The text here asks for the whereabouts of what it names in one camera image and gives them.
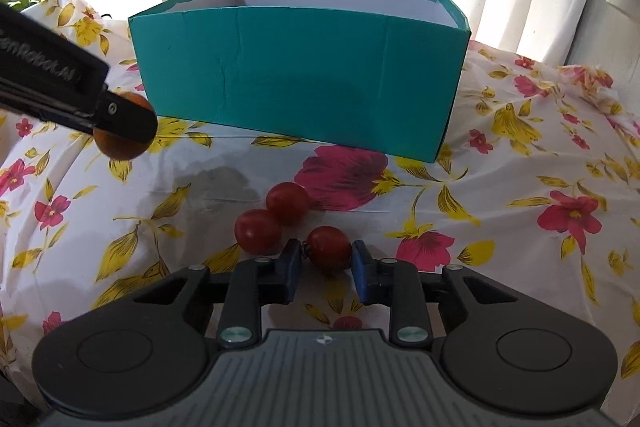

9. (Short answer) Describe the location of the red cherry tomato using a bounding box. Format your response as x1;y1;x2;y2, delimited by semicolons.
234;209;282;256
266;182;310;227
305;225;352;272

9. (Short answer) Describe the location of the teal cardboard box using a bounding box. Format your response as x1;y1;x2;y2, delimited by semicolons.
129;0;471;162

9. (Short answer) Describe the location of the small orange mandarin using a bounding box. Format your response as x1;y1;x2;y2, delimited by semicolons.
93;92;155;160

